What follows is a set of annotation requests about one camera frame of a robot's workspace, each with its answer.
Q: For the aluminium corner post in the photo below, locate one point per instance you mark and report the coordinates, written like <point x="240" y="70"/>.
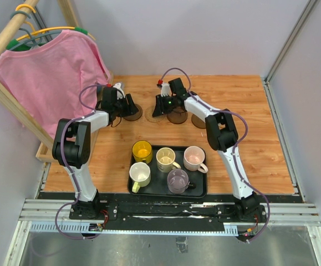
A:
<point x="300" y="23"/>

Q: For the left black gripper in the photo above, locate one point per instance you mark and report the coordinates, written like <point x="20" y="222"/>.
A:
<point x="131" y="108"/>

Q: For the white mug yellow handle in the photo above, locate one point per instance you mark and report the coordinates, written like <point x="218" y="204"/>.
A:
<point x="140" y="175"/>

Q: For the aluminium rail frame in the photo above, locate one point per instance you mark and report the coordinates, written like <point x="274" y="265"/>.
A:
<point x="46" y="235"/>

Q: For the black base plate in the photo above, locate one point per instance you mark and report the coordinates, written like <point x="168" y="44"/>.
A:
<point x="127" y="212"/>

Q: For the wooden clothes rack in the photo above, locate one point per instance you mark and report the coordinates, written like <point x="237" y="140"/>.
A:
<point x="7" y="99"/>

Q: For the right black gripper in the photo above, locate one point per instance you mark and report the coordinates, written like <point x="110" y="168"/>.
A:
<point x="159" y="108"/>

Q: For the purple mug black handle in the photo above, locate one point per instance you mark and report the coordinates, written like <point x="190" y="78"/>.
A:
<point x="178" y="181"/>

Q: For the brown coaster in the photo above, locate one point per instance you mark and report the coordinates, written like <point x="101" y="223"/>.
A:
<point x="177" y="117"/>
<point x="135" y="116"/>
<point x="197" y="122"/>

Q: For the pink mug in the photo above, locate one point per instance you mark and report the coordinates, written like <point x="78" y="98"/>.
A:
<point x="194" y="158"/>

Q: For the black serving tray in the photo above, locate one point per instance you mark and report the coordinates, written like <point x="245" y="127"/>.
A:
<point x="158" y="183"/>

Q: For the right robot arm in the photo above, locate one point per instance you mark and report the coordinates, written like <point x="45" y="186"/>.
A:
<point x="222" y="137"/>

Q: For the grey hanger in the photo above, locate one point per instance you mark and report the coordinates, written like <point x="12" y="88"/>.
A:
<point x="33" y="40"/>

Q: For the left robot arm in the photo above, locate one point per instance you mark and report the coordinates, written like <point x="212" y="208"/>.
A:
<point x="72" y="144"/>

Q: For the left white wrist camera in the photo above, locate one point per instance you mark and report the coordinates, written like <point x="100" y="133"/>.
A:
<point x="120" y="90"/>

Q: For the cream mug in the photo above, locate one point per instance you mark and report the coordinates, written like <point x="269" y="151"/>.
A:
<point x="165" y="158"/>

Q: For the yellow green hanger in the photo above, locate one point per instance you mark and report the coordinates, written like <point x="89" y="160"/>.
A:
<point x="67" y="9"/>

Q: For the pink t-shirt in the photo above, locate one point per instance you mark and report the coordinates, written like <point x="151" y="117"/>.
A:
<point x="47" y="80"/>

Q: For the woven rattan coaster back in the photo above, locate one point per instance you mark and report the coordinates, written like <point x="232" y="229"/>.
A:
<point x="148" y="115"/>

